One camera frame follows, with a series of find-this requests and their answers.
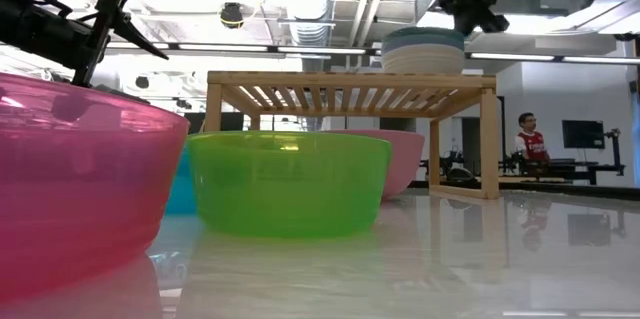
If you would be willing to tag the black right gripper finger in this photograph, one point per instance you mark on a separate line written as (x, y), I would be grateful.
(466, 21)
(492, 22)

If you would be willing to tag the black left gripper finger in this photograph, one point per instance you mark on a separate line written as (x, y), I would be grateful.
(135, 34)
(117, 91)

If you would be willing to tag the large dark green bowl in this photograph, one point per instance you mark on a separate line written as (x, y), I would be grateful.
(420, 32)

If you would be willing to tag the large grey-blue bowl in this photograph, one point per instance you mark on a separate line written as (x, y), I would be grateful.
(422, 44)

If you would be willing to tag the large white bowl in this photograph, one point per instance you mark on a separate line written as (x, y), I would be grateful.
(422, 62)

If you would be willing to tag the small magenta bowl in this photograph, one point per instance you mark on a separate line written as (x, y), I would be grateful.
(75, 184)

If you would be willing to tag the small cyan bowl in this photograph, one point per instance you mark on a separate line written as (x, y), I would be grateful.
(179, 184)

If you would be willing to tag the large light pink bowl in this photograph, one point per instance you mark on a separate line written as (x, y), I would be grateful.
(400, 159)

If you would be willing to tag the small lime green bowl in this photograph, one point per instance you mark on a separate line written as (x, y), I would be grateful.
(287, 184)

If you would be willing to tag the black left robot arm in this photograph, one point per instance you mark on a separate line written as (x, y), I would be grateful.
(30, 29)

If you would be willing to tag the wooden slatted shelf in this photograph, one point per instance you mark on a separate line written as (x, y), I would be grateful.
(350, 80)

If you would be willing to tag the long ceiling light strip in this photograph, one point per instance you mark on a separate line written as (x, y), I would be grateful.
(512, 57)
(222, 47)
(600, 60)
(322, 50)

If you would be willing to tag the person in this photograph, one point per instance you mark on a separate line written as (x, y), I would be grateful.
(531, 141)

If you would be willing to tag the black background workbench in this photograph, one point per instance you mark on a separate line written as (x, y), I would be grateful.
(565, 166)

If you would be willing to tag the black monitor stand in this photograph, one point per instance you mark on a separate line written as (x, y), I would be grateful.
(615, 154)

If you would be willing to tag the black ceiling dome camera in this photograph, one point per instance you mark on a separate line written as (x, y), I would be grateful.
(232, 15)

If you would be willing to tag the black wall monitor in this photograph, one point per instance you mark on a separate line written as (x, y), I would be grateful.
(583, 134)

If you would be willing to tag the black aluminium table frame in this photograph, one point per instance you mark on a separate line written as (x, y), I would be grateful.
(575, 191)

